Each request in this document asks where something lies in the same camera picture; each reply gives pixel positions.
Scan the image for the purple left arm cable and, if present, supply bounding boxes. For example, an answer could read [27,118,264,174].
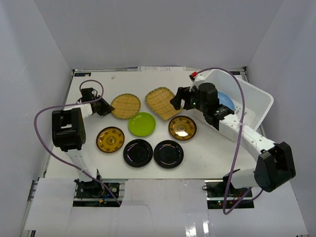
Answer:
[34,79,122,207]

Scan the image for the round bamboo woven plate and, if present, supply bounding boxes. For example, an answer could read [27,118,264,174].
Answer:
[111,93,141,120]

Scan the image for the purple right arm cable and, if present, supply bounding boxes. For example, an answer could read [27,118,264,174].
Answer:
[197,67,266,215]

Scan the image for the green plate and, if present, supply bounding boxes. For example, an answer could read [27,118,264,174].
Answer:
[128,112,156,137]

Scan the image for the blue plate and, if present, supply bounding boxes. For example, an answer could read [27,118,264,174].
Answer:
[218,91,235,111]

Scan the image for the black plate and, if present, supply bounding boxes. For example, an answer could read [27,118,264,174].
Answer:
[123,139,153,168]
[154,140,184,169]

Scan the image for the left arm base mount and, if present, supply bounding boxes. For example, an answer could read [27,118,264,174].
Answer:
[73,179,122,207]

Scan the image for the dark label sticker left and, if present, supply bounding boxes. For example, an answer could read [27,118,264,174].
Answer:
[74,72,91,77]

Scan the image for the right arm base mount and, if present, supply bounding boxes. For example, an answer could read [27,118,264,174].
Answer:
[201,172,255,209]

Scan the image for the papers at table back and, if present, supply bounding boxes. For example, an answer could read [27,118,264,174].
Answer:
[137,66,186,72]

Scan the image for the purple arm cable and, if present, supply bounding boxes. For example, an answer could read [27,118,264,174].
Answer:
[197,67,266,215]
[34,79,122,207]

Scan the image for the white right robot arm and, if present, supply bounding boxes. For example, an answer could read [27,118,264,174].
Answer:
[170,82,296,197]

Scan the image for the dark label sticker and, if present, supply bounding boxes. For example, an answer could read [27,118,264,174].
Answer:
[74,72,91,77]
[230,71,240,76]

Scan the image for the dark label sticker right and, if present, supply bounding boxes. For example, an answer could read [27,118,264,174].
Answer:
[230,71,240,76]

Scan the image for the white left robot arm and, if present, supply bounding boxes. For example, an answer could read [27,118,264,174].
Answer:
[52,87,115,197]

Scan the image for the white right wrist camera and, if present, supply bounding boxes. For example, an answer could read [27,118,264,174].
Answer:
[189,72,205,91]

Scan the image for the white plastic bin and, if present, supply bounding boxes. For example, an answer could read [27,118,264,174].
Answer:
[190,69,274,143]

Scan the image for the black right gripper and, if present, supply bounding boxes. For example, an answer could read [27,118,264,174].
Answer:
[170,86,207,113]

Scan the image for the yellow patterned plate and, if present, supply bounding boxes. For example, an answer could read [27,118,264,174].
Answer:
[168,116,197,141]
[96,126,125,153]

